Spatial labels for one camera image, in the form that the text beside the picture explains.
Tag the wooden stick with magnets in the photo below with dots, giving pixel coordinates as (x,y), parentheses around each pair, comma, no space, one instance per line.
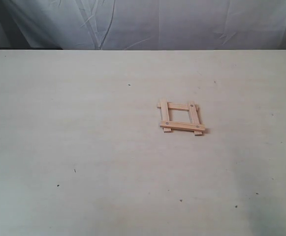
(165,115)

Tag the wooden magnet stick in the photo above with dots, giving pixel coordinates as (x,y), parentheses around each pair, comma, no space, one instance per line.
(182,126)

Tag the plain wood block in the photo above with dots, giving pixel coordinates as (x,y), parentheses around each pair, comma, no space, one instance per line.
(177,107)

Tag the long thin wooden stick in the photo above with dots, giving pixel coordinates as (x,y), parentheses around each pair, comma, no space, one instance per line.
(192,107)

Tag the white backdrop cloth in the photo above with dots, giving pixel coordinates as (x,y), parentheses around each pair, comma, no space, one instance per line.
(143,24)

